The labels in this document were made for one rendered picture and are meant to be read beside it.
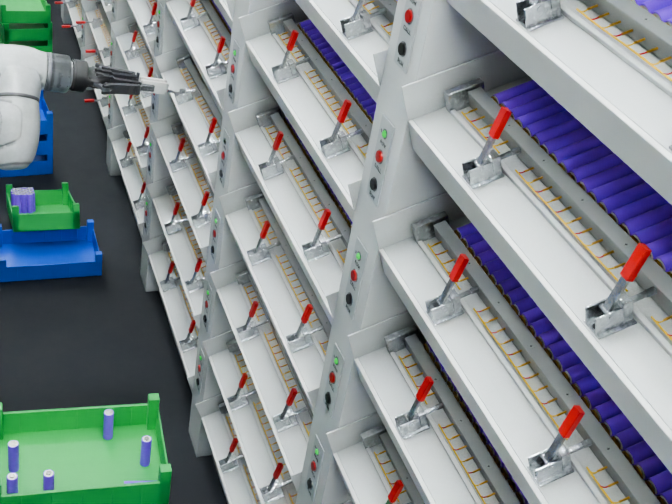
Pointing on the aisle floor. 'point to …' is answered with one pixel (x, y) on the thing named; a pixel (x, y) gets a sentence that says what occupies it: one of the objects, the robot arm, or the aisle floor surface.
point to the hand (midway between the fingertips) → (153, 85)
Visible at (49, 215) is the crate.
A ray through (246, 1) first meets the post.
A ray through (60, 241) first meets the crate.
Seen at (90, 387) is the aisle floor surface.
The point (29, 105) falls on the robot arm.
